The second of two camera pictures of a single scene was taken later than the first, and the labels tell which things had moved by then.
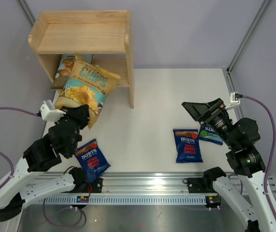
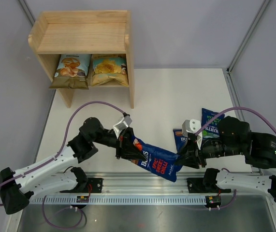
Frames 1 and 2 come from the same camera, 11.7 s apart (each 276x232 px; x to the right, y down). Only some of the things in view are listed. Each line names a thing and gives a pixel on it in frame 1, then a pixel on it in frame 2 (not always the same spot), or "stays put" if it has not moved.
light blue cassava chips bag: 65,68 stays put
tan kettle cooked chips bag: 87,83 → 108,67
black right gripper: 200,110 → 188,158
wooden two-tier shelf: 104,34 stays put
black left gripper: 81,113 → 128,147
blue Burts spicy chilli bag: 93,162 → 159,161
